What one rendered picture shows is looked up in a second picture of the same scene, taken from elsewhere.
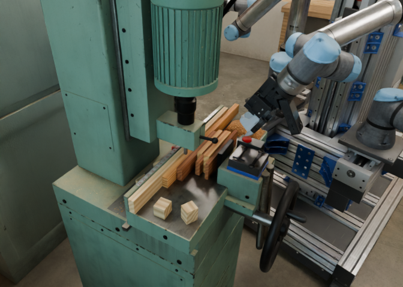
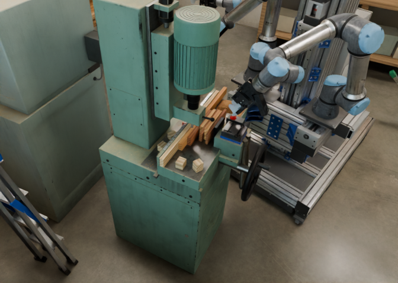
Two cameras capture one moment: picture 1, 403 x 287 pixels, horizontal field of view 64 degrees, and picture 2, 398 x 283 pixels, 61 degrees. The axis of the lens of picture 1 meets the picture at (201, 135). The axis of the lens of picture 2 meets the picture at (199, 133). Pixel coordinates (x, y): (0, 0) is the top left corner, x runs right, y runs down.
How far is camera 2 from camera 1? 0.58 m
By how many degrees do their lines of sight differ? 8
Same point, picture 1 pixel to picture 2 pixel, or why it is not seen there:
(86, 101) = (126, 94)
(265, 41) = not seen: hidden behind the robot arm
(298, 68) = (264, 78)
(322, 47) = (278, 67)
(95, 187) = (129, 150)
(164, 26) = (183, 55)
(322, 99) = not seen: hidden behind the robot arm
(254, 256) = (238, 198)
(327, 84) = not seen: hidden behind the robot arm
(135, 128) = (159, 111)
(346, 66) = (294, 76)
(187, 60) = (197, 74)
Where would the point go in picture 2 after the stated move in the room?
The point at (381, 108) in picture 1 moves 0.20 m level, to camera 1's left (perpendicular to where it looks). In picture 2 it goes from (328, 90) to (292, 89)
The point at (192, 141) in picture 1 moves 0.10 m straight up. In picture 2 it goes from (198, 120) to (199, 102)
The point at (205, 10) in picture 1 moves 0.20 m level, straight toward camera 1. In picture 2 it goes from (208, 46) to (211, 75)
